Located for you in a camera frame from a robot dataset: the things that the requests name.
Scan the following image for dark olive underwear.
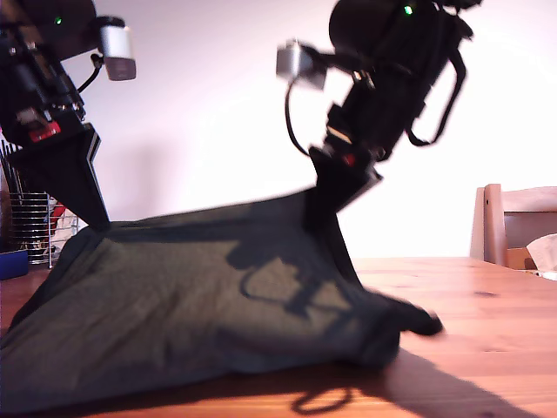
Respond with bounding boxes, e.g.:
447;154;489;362
0;189;445;415

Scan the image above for arm grey camera box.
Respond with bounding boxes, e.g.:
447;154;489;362
96;16;138;83
276;38;327;91

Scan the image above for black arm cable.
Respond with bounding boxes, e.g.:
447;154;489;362
285;80;315;158
406;50;467;148
77;51;105;93

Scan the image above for white paper packets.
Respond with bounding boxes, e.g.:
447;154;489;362
52;215;79;256

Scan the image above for small cardboard box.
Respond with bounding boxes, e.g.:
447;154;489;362
504;246;537;270

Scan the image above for chrome wire utensil holder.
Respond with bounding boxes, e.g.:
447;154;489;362
8;191;80;267

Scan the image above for white tissue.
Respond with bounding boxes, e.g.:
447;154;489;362
525;233;557;272

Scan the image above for blue box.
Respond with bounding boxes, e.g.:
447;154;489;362
0;250;30;280

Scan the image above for wooden chair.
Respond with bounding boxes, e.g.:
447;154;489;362
468;183;557;270

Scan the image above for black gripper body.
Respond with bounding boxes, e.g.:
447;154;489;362
324;60;436;169
0;56;91;163

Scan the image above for black chopstick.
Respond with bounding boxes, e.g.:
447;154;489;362
6;145;23;192
0;138;21;195

